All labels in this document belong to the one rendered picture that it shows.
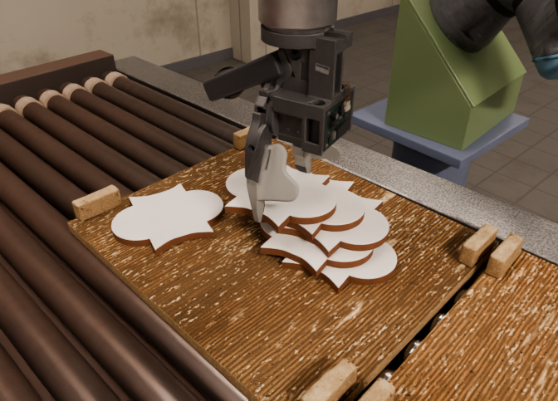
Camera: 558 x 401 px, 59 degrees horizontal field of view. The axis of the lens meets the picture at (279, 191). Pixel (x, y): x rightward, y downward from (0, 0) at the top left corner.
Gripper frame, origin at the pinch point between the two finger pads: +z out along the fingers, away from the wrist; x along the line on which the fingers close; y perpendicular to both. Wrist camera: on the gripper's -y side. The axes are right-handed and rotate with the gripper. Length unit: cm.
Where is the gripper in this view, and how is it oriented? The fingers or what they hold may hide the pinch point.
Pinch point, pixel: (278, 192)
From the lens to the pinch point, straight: 59.7
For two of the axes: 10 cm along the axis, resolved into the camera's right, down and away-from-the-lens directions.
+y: 8.5, 2.9, -4.4
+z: 0.0, 8.4, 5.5
